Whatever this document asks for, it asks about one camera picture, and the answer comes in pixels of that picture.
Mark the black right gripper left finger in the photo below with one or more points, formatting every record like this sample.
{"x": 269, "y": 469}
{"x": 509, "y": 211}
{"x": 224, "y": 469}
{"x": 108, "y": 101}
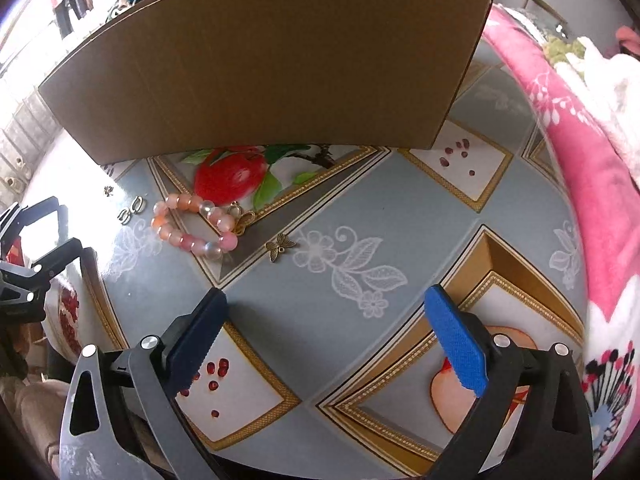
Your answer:
{"x": 188, "y": 339}

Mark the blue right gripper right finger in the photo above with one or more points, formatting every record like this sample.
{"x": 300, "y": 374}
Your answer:
{"x": 465, "y": 340}

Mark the beige jacket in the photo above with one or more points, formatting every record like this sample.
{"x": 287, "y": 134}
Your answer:
{"x": 37, "y": 409}

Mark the fruit-pattern blue tablecloth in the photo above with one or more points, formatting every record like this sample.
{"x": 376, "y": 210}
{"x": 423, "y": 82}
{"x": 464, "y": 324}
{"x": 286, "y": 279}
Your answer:
{"x": 327, "y": 367}

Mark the bronze butterfly charm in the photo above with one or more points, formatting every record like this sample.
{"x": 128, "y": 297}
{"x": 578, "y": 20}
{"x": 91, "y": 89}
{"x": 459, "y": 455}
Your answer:
{"x": 279, "y": 246}

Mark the pink floral quilt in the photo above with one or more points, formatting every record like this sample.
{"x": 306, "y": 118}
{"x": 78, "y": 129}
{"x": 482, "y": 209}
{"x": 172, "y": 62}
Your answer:
{"x": 606, "y": 205}

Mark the white fluffy blanket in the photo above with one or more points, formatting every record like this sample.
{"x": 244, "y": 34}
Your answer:
{"x": 609, "y": 90}

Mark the brown cardboard box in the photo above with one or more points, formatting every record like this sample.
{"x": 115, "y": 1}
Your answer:
{"x": 171, "y": 76}

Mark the wooden chair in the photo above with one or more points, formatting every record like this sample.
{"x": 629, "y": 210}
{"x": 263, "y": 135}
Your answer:
{"x": 549, "y": 16}

